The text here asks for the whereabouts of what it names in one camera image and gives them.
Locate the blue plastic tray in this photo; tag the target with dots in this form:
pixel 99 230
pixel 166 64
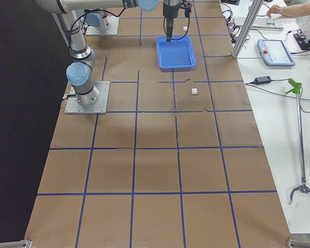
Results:
pixel 176 54

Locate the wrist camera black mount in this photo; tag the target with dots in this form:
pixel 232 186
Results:
pixel 186 6

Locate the black power adapter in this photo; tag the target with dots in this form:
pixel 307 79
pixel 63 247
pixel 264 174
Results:
pixel 262 80

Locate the robot teach pendant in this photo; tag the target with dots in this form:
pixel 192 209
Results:
pixel 275 53

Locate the white computer keyboard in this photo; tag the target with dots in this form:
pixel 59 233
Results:
pixel 261 23

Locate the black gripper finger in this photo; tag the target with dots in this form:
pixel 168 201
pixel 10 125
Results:
pixel 168 33

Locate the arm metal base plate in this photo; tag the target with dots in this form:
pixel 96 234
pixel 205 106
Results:
pixel 94 102
pixel 112 31

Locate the person's hand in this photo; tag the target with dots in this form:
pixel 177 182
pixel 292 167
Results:
pixel 275 9

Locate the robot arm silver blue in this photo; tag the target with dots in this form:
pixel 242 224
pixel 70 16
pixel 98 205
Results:
pixel 100 20
pixel 70 15

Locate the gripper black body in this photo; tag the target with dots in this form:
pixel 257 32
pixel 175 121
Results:
pixel 168 11

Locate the green handled reach grabber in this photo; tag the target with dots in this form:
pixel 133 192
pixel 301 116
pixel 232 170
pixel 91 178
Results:
pixel 303 188

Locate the person's forearm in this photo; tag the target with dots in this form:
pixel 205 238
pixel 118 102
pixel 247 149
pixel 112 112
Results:
pixel 300 10

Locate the aluminium frame post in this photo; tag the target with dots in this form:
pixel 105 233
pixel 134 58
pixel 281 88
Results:
pixel 250 18

